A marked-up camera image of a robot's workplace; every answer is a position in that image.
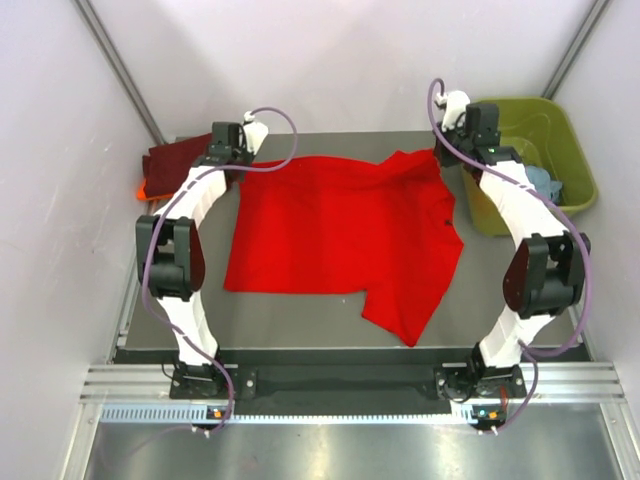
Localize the red t shirt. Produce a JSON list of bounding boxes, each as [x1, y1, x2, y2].
[[224, 149, 464, 347]]

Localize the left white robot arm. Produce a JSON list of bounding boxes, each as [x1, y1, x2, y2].
[[135, 115, 268, 400]]

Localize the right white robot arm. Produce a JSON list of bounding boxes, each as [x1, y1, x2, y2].
[[428, 91, 590, 399]]

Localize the olive green plastic bin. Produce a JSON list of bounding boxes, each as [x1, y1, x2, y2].
[[483, 97, 598, 218]]

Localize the folded maroon t shirt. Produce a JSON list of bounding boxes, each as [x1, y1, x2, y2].
[[142, 133, 211, 198]]

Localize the light blue t shirt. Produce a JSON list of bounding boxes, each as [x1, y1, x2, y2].
[[525, 165, 563, 205]]

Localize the folded orange t shirt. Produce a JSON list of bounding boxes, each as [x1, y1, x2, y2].
[[136, 180, 167, 202]]

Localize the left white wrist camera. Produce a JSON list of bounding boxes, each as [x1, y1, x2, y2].
[[242, 111, 269, 155]]

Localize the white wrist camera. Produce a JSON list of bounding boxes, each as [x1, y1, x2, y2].
[[434, 90, 470, 132], [242, 111, 269, 155]]

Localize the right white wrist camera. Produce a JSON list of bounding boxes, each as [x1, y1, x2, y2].
[[434, 90, 470, 132]]

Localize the right aluminium corner post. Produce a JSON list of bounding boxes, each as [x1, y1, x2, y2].
[[541, 0, 613, 100]]

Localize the aluminium corner post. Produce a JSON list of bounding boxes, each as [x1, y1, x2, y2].
[[541, 0, 613, 100], [71, 0, 166, 145]]

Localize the left aluminium corner post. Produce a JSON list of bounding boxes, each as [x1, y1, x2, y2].
[[71, 0, 166, 145]]

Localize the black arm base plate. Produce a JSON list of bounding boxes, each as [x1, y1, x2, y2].
[[168, 364, 526, 401]]

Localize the aluminium frame rail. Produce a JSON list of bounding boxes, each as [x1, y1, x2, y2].
[[81, 362, 625, 404]]

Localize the grey slotted cable duct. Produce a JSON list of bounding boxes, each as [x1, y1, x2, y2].
[[100, 404, 499, 427]]

